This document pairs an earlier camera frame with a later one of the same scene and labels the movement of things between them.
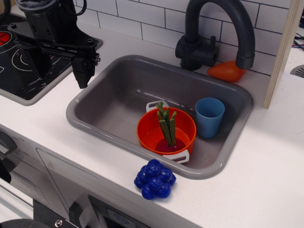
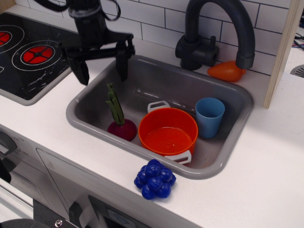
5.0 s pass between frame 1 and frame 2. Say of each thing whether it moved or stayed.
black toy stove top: stayed
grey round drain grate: stayed
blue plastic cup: stayed
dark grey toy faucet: stayed
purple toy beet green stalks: moved
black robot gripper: moved
